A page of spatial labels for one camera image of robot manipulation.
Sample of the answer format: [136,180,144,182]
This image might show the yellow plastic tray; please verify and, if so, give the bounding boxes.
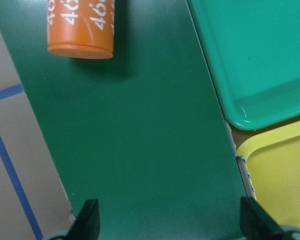
[237,120,300,228]

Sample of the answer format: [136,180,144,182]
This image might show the green plastic tray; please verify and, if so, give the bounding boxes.
[188,0,300,131]

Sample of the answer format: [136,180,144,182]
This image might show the green conveyor belt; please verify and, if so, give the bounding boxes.
[0,0,245,240]

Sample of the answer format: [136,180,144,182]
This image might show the orange cylinder with white numbers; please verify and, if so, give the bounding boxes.
[46,0,115,60]

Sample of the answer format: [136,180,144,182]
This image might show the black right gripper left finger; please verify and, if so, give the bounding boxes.
[66,199,100,240]

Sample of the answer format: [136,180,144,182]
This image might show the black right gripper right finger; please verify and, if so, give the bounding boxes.
[239,197,284,240]

